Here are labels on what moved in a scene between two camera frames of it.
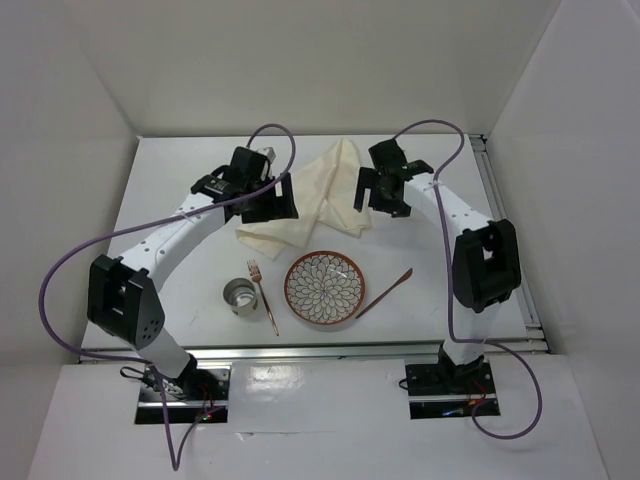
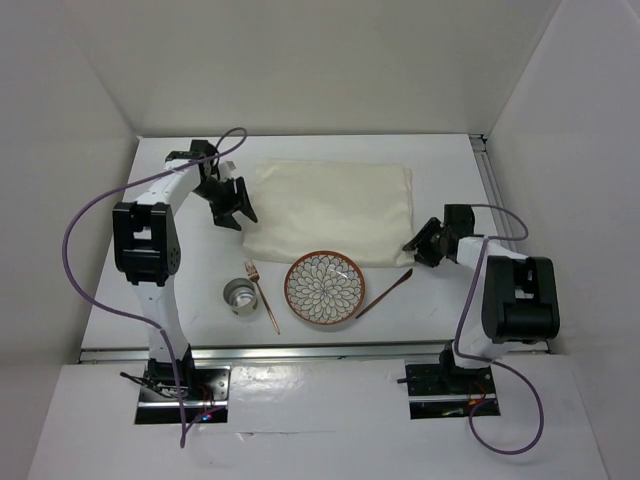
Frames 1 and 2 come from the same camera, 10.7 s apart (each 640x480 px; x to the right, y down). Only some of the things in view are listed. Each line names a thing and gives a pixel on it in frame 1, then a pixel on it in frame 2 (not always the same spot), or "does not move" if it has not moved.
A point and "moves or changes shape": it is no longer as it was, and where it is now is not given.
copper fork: x=256 y=273 does not move
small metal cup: x=240 y=296 does not move
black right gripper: x=368 y=178 to x=421 y=240
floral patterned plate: x=324 y=287 does not move
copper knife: x=384 y=293 does not move
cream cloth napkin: x=331 y=189 moves or changes shape
